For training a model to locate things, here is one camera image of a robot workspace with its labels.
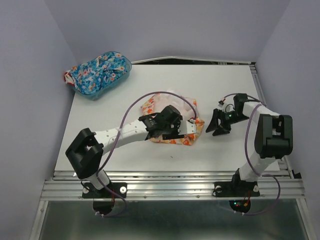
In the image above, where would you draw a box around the red and white floral skirt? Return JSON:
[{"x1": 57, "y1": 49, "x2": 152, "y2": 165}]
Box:
[{"x1": 64, "y1": 71, "x2": 75, "y2": 87}]

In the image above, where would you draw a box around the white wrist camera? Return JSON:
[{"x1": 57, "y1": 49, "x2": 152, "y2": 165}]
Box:
[
  {"x1": 178, "y1": 120, "x2": 197, "y2": 135},
  {"x1": 218, "y1": 98, "x2": 235, "y2": 113}
]

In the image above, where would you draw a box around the translucent blue plastic bin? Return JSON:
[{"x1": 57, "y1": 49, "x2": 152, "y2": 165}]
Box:
[{"x1": 71, "y1": 51, "x2": 133, "y2": 101}]

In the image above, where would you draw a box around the blue floral print skirt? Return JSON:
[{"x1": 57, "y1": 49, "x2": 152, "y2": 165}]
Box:
[{"x1": 67, "y1": 51, "x2": 128, "y2": 95}]

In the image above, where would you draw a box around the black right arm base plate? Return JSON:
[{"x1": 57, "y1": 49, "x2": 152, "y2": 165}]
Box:
[{"x1": 212, "y1": 181, "x2": 260, "y2": 198}]

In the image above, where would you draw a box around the aluminium rail frame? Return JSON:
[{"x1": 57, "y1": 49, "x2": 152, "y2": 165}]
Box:
[{"x1": 30, "y1": 63, "x2": 317, "y2": 240}]

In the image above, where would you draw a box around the orange tulip print skirt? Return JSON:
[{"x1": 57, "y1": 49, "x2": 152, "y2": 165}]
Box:
[{"x1": 138, "y1": 91, "x2": 205, "y2": 146}]

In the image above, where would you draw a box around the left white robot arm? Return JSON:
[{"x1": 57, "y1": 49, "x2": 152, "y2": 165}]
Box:
[{"x1": 65, "y1": 105, "x2": 187, "y2": 197}]

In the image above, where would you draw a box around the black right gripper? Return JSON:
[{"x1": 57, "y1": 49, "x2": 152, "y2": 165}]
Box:
[{"x1": 204, "y1": 107, "x2": 249, "y2": 136}]

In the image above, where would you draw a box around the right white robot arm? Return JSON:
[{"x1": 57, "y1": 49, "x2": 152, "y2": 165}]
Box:
[{"x1": 205, "y1": 93, "x2": 294, "y2": 195}]

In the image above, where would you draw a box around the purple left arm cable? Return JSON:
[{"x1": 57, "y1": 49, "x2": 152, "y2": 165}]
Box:
[{"x1": 93, "y1": 90, "x2": 201, "y2": 218}]

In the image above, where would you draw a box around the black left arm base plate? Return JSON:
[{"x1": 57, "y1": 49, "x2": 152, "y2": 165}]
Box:
[{"x1": 81, "y1": 182, "x2": 128, "y2": 199}]

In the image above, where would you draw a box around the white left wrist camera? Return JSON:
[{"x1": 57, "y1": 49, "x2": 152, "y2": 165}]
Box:
[{"x1": 178, "y1": 120, "x2": 197, "y2": 135}]

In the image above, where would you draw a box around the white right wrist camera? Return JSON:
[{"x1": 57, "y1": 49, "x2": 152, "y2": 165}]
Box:
[{"x1": 218, "y1": 98, "x2": 235, "y2": 113}]

